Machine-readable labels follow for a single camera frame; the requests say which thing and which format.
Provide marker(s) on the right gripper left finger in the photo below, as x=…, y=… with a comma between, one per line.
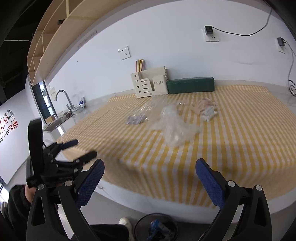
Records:
x=44, y=222

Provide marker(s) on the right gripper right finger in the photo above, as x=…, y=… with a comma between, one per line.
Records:
x=254, y=222

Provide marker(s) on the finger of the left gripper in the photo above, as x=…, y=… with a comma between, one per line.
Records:
x=76, y=165
x=55, y=148

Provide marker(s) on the silver pill blister pack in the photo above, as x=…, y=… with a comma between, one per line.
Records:
x=136, y=119

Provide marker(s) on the clear plastic wrap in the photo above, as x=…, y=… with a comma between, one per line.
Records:
x=165, y=115

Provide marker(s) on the blue plastic bag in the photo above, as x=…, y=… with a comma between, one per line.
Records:
x=159, y=232

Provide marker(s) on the black mesh trash bin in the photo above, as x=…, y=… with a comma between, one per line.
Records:
x=142, y=230

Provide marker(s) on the person's left hand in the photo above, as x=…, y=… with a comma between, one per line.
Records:
x=29, y=193

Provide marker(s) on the white dish rack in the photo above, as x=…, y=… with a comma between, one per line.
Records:
x=78, y=108

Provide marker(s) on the person's left leg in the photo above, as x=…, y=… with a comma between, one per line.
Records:
x=111, y=232

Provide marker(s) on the white left shoe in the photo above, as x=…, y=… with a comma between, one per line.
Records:
x=126, y=222

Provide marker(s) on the yellow checkered tablecloth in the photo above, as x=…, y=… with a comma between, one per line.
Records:
x=250, y=141

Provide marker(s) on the cream desk organizer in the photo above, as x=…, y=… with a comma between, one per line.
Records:
x=150, y=82

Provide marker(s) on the pencils in organizer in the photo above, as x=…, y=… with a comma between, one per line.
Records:
x=139, y=65

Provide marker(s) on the dark green case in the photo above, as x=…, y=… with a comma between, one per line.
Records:
x=189, y=85

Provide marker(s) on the white wall socket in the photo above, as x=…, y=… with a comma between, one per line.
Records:
x=124, y=53

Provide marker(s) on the wooden wall shelf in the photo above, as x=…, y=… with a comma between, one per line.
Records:
x=62, y=23

